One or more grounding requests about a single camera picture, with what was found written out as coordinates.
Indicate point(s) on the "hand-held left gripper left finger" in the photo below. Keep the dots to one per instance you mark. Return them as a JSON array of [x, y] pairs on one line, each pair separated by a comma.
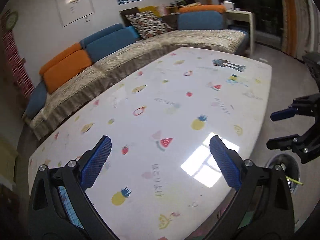
[[98, 160]]

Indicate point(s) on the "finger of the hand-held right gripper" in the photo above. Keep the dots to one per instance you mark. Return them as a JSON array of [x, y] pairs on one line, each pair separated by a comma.
[[282, 115], [282, 143]]

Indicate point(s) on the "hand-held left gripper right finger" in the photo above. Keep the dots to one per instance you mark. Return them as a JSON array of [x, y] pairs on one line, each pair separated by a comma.
[[225, 162]]

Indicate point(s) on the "round metal bin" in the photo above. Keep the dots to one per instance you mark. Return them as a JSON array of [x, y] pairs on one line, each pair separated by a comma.
[[287, 160]]

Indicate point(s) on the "yellow-green pen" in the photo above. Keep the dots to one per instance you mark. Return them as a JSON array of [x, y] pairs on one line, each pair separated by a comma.
[[294, 180]]

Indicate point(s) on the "blue cutting mat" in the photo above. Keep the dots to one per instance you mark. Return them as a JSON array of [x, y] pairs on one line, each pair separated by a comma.
[[68, 205]]

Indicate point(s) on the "blue sofa bolster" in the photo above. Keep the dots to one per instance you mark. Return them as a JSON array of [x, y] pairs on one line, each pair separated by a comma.
[[36, 100]]

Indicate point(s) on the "pale yellow door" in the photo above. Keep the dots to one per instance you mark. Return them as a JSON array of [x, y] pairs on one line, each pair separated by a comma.
[[7, 160]]

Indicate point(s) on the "orange sofa cushion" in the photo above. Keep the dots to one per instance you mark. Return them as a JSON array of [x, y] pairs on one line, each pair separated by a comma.
[[67, 72], [60, 57], [200, 8]]

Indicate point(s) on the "blue sofa with beige cover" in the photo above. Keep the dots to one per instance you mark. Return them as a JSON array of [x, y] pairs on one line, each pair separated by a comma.
[[125, 55]]

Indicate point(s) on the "white side table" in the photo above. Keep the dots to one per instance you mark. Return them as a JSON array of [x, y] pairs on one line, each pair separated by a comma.
[[240, 15]]

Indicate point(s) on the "dark balcony window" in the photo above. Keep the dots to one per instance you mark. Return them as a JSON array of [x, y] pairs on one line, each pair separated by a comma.
[[250, 5]]

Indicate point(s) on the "blue sofa cushion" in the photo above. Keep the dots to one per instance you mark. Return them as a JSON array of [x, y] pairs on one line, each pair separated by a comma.
[[110, 45], [100, 33], [200, 21]]

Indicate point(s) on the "light blue pillow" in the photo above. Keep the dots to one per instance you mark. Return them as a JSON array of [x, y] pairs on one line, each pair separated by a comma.
[[133, 31]]

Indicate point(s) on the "circle patterned pillow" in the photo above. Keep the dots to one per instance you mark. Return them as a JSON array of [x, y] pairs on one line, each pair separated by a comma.
[[150, 25]]

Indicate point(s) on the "dark brown pillow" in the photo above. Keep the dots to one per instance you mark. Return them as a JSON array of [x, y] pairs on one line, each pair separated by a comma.
[[171, 22]]

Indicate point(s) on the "yellow pillow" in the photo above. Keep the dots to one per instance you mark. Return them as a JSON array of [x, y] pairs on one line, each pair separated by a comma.
[[147, 8]]

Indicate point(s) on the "red patterned wall sticker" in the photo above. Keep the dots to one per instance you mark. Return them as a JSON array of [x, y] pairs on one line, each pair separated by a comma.
[[15, 55]]

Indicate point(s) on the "white framed wall poster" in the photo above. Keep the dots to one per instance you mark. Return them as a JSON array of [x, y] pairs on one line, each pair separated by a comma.
[[75, 10]]

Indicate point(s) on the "green round wall sticker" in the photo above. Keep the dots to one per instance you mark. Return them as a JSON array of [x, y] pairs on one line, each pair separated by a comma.
[[12, 20]]

